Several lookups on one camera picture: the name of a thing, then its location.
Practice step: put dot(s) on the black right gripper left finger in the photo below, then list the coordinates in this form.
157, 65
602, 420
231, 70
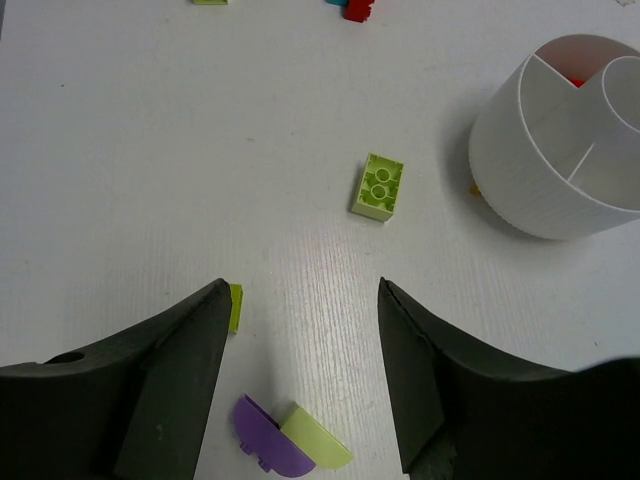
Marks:
131, 406

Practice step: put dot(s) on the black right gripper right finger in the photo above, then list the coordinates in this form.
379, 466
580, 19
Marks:
463, 409

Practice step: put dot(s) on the red lego brick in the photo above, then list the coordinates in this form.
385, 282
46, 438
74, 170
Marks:
358, 10

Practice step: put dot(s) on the teal lego brick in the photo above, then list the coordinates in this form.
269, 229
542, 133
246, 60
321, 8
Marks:
341, 3

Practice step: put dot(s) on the purple half-round lego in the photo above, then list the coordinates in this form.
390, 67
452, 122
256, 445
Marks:
260, 435

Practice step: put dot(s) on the light green half-round lego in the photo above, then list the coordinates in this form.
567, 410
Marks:
314, 440

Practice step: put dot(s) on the small lime lego brick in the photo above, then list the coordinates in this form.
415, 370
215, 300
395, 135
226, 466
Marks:
237, 293

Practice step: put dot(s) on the light green upturned lego brick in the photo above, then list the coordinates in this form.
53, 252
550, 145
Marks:
377, 190

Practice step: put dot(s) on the white round divided container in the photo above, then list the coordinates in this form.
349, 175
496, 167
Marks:
560, 162

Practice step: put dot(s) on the lime lego brick far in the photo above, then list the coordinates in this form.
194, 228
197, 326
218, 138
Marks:
211, 2

